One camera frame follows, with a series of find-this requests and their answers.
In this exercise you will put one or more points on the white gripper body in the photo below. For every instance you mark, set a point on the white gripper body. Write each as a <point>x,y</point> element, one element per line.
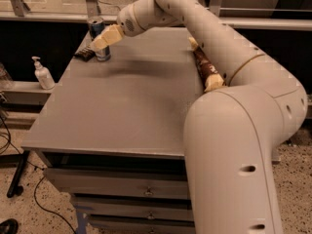
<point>127,20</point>

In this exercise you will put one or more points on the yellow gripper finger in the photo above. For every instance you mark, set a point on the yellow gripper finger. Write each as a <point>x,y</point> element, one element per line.
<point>103,38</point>

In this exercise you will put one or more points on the redbull can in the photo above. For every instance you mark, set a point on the redbull can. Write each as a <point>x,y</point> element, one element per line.
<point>96,26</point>

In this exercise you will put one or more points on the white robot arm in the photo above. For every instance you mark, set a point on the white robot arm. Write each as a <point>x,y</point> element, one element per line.
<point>229,133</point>

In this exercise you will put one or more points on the rxbar chocolate bar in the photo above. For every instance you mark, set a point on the rxbar chocolate bar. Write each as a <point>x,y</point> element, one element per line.
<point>85,54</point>

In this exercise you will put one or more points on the white pump bottle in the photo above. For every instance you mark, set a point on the white pump bottle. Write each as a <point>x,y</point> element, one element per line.
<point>43,75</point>

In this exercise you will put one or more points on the grey metal railing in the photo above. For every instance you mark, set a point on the grey metal railing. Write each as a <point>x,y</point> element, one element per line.
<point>253,14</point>

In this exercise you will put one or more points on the late july chip bag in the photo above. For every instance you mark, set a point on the late july chip bag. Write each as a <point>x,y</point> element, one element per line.
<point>211,79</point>

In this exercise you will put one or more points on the grey drawer cabinet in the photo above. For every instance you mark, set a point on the grey drawer cabinet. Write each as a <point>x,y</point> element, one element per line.
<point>111,134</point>

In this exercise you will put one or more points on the black stand leg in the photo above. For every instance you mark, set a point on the black stand leg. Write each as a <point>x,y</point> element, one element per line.
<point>15,189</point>

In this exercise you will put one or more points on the black shoe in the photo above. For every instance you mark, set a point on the black shoe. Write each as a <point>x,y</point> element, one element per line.
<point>9,226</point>

